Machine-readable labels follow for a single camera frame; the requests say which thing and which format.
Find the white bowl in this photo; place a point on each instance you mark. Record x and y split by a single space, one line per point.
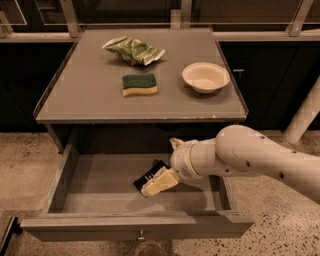
205 77

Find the green crumpled chip bag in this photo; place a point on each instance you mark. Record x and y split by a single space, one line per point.
134 51

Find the green and yellow sponge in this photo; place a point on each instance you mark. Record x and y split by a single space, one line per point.
139 85

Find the grey open top drawer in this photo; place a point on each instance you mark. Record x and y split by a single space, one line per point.
92 197

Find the grey drawer cabinet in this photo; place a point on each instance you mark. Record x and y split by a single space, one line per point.
88 90

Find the metal drawer knob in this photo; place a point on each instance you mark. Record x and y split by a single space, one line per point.
141 238

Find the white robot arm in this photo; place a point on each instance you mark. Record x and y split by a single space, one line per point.
235 151

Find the black rxbar chocolate bar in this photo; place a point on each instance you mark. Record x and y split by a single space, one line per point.
149 175

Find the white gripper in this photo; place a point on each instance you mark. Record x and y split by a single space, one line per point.
180 161

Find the metal window frame rail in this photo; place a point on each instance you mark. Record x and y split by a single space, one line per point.
228 20

